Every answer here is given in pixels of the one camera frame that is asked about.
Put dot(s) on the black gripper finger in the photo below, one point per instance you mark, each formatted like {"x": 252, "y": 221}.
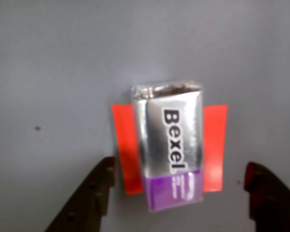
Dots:
{"x": 273, "y": 203}
{"x": 87, "y": 198}

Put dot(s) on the silver purple Bexel 9V battery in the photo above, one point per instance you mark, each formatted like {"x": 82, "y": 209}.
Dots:
{"x": 169, "y": 145}

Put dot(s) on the red tape marker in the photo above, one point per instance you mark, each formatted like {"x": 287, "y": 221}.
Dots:
{"x": 125, "y": 145}

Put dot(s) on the grey table mat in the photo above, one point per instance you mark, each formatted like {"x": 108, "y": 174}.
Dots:
{"x": 62, "y": 72}

